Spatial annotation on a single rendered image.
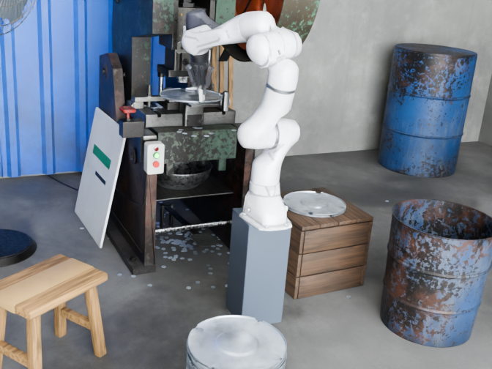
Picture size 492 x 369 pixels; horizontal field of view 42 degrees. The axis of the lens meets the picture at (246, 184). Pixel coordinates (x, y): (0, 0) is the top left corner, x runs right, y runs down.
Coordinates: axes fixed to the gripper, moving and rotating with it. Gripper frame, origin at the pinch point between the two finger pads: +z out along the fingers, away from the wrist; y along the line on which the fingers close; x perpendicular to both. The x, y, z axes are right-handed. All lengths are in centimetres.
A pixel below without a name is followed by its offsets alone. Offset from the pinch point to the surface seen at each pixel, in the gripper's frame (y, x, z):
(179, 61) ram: -14.9, 12.7, -7.4
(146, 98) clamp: -29.3, 3.6, 8.7
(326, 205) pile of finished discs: 60, -5, 46
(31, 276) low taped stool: -23, -107, 15
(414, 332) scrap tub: 106, -53, 63
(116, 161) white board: -42, -11, 37
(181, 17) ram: -15.4, 19.8, -25.8
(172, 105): -17.7, 5.9, 12.2
